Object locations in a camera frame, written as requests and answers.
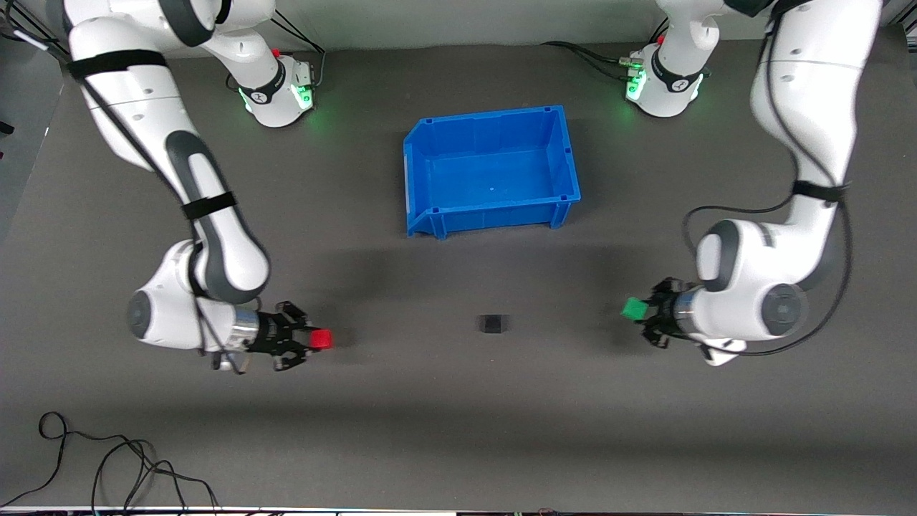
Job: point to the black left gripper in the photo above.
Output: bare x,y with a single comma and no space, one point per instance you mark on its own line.
664,309

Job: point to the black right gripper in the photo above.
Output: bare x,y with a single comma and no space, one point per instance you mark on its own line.
271,335

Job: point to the small green cube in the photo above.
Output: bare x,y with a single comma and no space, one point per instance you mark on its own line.
634,309

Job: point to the small red cube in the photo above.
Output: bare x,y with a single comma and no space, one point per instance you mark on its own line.
323,340

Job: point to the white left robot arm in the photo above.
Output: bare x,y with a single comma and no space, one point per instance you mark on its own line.
759,287

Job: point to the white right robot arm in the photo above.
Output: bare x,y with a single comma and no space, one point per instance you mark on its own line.
215,236

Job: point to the small black cube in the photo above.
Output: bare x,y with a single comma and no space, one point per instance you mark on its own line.
492,325

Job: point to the dark grey table mat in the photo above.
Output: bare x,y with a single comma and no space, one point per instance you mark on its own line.
430,408

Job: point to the blue plastic storage bin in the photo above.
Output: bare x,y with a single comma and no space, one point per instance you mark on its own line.
494,175

